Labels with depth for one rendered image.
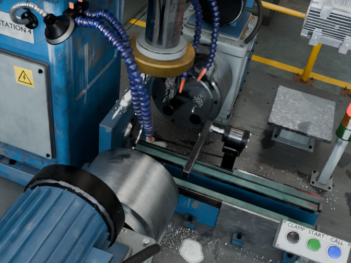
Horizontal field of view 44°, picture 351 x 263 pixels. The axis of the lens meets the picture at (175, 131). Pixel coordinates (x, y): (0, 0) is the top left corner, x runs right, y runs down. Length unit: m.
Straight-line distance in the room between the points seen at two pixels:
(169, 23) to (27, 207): 0.56
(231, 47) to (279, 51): 2.56
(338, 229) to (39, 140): 0.99
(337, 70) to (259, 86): 2.11
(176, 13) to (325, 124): 0.89
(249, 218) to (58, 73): 0.68
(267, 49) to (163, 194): 3.17
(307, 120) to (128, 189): 0.94
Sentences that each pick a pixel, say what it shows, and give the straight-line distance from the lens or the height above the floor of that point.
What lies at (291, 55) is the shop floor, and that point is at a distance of 4.11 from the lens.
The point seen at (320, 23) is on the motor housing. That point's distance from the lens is 1.52.
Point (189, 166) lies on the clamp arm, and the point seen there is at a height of 1.03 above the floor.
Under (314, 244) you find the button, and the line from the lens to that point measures 1.12.
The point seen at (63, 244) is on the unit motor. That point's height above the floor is 1.34.
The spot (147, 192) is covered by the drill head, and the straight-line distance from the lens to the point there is 1.01.
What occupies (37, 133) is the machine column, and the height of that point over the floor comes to 1.07.
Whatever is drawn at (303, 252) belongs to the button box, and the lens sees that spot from 1.13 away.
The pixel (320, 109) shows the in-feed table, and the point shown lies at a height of 0.92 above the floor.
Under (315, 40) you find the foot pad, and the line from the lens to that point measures 1.54.
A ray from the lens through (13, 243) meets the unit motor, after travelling 0.68.
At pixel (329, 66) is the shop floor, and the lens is 4.14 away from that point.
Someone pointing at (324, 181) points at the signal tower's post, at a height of 0.82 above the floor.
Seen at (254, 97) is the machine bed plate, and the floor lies 0.80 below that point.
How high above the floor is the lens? 1.91
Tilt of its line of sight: 41 degrees down
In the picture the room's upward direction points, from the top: 10 degrees clockwise
